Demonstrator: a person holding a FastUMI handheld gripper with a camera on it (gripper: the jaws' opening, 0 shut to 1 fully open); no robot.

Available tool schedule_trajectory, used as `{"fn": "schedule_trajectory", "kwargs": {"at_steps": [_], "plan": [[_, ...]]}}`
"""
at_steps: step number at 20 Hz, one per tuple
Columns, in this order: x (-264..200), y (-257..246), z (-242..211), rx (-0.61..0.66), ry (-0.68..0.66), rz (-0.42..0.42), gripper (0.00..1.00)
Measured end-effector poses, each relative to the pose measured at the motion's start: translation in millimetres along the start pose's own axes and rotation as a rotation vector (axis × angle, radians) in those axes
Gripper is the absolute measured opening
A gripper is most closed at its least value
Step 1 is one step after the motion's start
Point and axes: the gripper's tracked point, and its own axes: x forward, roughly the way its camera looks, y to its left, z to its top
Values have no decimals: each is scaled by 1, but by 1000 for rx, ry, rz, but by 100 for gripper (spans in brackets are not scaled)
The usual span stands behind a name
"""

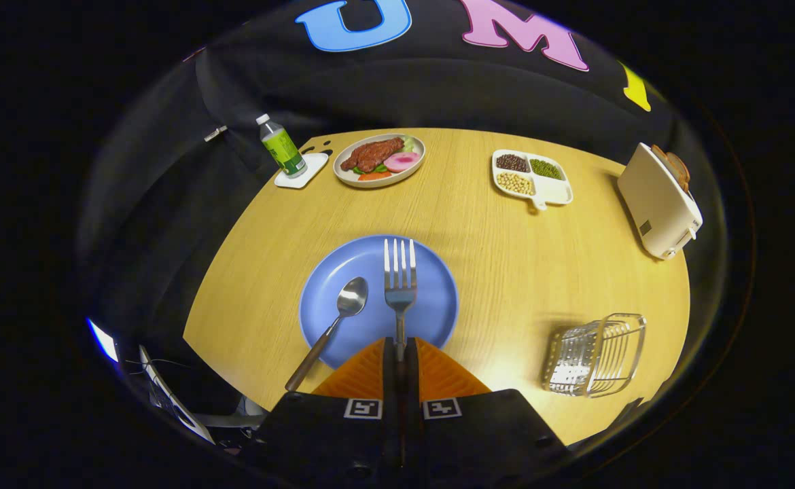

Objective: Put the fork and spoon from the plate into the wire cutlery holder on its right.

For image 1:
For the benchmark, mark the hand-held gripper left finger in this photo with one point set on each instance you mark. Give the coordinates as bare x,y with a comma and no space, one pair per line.
389,380

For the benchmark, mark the silver metal fork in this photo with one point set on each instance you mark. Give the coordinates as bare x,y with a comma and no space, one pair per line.
400,295

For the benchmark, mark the pile of green beans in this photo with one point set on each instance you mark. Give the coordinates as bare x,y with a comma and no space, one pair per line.
545,168

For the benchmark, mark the white toaster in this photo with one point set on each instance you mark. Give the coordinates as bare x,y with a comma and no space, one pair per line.
656,204

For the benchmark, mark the blue round plate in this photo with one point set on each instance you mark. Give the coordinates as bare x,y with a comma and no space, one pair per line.
431,305

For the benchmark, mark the green label water bottle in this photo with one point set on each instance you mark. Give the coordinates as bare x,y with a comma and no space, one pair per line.
282,149

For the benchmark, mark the brown bread slice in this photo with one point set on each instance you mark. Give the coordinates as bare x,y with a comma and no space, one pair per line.
677,166

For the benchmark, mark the brown steak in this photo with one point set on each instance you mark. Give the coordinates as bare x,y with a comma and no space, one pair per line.
370,155

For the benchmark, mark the beige plate of food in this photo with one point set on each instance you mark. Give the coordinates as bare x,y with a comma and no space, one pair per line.
401,176

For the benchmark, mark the laptop screen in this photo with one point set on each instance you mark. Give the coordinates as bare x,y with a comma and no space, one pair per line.
177,407

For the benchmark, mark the white divided tray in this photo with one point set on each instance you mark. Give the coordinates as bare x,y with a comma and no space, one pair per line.
554,191

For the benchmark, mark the green lettuce leaf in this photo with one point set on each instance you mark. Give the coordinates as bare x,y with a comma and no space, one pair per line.
409,143

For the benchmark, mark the silver cloth clip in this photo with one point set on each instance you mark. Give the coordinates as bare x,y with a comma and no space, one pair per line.
215,133

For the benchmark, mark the pile of yellow soybeans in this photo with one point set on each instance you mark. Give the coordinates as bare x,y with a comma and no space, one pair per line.
514,183

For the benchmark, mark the orange carrot slice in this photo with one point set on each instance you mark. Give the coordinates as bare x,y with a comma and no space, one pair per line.
374,176

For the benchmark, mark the pile of red beans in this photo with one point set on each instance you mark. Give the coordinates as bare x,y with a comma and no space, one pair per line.
511,162

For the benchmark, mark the white square coaster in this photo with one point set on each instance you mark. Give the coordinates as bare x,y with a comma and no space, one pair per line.
312,166

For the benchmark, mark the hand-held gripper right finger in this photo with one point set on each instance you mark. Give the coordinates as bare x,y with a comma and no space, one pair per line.
411,380

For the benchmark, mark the pink ham slice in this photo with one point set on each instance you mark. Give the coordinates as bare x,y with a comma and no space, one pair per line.
402,161

